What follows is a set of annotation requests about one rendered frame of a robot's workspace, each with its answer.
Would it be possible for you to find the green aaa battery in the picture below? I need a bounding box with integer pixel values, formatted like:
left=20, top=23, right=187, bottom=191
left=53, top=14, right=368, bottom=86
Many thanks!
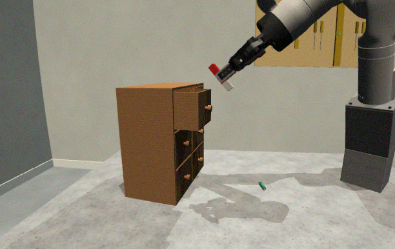
left=259, top=181, right=266, bottom=190

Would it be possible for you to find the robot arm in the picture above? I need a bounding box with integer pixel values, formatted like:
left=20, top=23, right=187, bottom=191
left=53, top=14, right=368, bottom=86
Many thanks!
left=257, top=0, right=395, bottom=105

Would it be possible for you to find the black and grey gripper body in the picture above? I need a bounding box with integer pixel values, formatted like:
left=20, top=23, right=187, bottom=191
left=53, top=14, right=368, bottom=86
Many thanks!
left=251, top=12, right=293, bottom=58

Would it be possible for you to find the brown wooden chest of drawers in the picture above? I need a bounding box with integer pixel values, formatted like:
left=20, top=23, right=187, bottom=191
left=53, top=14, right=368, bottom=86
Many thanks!
left=116, top=83, right=204, bottom=206

